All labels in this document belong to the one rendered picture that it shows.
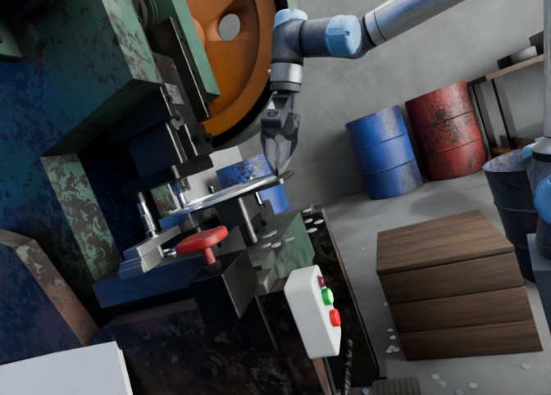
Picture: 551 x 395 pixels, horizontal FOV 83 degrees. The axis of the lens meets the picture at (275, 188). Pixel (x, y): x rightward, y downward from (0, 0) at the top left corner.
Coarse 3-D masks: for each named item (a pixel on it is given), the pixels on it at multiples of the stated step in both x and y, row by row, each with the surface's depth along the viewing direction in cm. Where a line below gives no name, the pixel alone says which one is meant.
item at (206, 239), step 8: (200, 232) 48; (208, 232) 46; (216, 232) 44; (224, 232) 46; (184, 240) 47; (192, 240) 44; (200, 240) 43; (208, 240) 43; (216, 240) 44; (176, 248) 44; (184, 248) 44; (192, 248) 44; (200, 248) 43; (208, 248) 46; (208, 256) 46; (208, 264) 46
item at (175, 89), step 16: (160, 64) 78; (176, 80) 83; (176, 96) 80; (176, 112) 76; (192, 112) 85; (160, 128) 73; (176, 128) 74; (192, 128) 77; (128, 144) 76; (144, 144) 75; (160, 144) 74; (176, 144) 74; (192, 144) 75; (208, 144) 82; (144, 160) 76; (160, 160) 75; (176, 160) 74; (192, 160) 78; (144, 176) 77
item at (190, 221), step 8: (208, 208) 85; (176, 216) 77; (184, 216) 76; (192, 216) 77; (200, 216) 80; (208, 216) 84; (160, 224) 79; (168, 224) 78; (176, 224) 77; (184, 224) 77; (192, 224) 76
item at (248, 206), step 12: (276, 180) 69; (252, 192) 71; (216, 204) 74; (228, 204) 75; (240, 204) 75; (252, 204) 80; (228, 216) 76; (240, 216) 75; (252, 216) 78; (252, 228) 76; (264, 228) 83; (252, 240) 76
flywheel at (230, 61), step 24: (192, 0) 109; (216, 0) 107; (240, 0) 105; (264, 0) 100; (216, 24) 110; (240, 24) 107; (264, 24) 101; (216, 48) 111; (240, 48) 108; (264, 48) 103; (216, 72) 112; (240, 72) 110; (264, 72) 104; (240, 96) 108; (264, 96) 110; (216, 120) 112; (240, 120) 111
